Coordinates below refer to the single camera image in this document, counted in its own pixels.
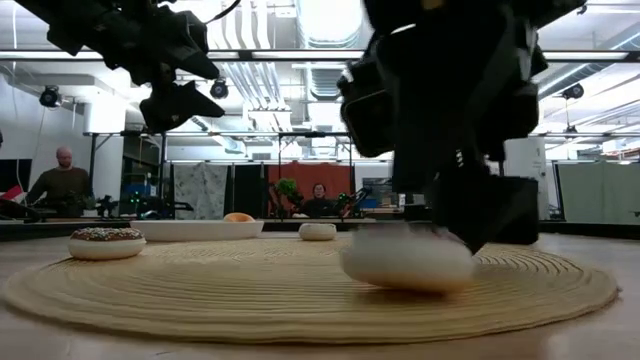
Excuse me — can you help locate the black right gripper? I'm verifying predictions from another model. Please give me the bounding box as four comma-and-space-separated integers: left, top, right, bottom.
367, 0, 549, 255

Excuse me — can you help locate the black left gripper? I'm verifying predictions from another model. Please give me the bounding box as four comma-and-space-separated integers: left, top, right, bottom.
107, 9, 226, 126

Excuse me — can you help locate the small chocolate sprinkled donut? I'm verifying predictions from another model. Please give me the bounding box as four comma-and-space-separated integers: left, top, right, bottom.
68, 227, 148, 262
339, 224, 477, 295

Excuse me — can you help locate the small cream plain donut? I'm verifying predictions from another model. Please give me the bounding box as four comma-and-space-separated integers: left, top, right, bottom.
298, 222, 338, 243

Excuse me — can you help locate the black ceiling spotlight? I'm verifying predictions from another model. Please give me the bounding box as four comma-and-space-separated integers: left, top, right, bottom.
561, 82, 586, 101
38, 84, 63, 109
209, 77, 230, 101

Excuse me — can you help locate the green plant in black pot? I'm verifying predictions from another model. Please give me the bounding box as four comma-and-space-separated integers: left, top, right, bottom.
499, 175, 541, 246

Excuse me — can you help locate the white column with poster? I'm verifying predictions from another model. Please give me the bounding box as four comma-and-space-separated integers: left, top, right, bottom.
502, 136, 550, 222

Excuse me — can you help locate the grey patterned cloth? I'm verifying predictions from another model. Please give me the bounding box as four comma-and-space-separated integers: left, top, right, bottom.
172, 163, 229, 217

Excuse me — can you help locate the black tripod stand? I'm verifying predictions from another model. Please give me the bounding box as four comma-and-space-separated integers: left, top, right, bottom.
84, 131, 120, 219

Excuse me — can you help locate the green partition panel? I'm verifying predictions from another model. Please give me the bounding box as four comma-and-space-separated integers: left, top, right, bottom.
556, 161, 640, 226

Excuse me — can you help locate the small green background plant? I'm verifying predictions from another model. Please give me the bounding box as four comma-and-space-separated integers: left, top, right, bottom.
272, 178, 301, 219

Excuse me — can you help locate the orange curtain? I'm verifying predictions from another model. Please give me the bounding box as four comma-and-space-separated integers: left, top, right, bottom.
267, 162, 354, 218

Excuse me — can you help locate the white round plate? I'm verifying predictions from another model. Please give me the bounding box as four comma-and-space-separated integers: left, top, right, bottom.
129, 218, 266, 243

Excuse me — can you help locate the person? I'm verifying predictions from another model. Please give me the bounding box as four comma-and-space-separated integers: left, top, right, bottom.
299, 182, 342, 219
25, 145, 92, 207

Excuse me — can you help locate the round woven straw placemat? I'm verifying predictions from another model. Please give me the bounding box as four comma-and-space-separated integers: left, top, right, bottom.
2, 234, 621, 346

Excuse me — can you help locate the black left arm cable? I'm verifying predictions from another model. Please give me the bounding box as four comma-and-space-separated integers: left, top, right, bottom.
204, 0, 242, 25

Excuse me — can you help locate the black overhead frame bar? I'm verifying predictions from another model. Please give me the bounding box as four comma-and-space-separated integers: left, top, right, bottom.
0, 49, 640, 63

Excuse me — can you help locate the silver ventilation duct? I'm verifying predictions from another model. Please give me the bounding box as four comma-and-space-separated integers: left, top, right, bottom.
294, 0, 366, 156

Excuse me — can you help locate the black wall screen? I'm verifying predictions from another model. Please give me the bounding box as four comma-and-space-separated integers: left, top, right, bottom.
0, 158, 33, 194

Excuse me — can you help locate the black aluminium table frame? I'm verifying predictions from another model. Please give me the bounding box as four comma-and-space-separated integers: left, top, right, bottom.
0, 217, 640, 242

